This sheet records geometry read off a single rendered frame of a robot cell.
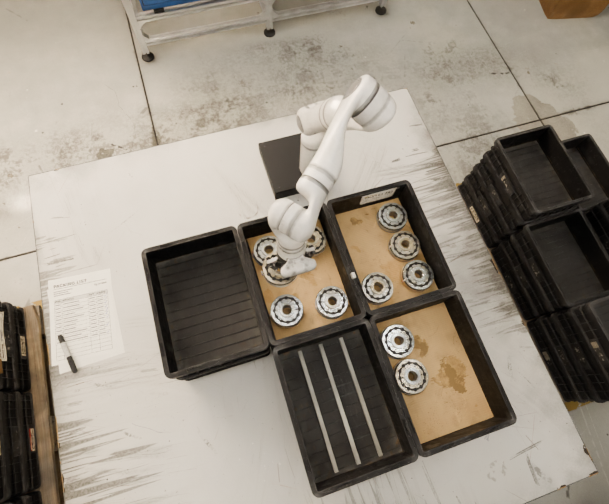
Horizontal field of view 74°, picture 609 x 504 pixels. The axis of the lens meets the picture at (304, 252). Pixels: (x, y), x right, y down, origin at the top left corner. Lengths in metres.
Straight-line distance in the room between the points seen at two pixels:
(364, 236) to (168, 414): 0.87
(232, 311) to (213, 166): 0.63
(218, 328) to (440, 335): 0.71
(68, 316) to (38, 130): 1.62
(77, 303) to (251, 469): 0.81
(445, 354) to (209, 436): 0.79
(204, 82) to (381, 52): 1.22
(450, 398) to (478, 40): 2.65
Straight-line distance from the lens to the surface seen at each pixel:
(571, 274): 2.25
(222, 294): 1.34
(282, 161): 1.61
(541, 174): 2.26
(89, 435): 1.54
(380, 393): 1.32
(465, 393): 1.40
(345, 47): 3.12
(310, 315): 1.31
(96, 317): 1.57
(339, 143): 0.89
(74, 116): 2.97
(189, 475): 1.46
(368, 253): 1.39
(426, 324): 1.38
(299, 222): 0.83
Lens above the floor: 2.11
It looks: 70 degrees down
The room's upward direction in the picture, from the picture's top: 8 degrees clockwise
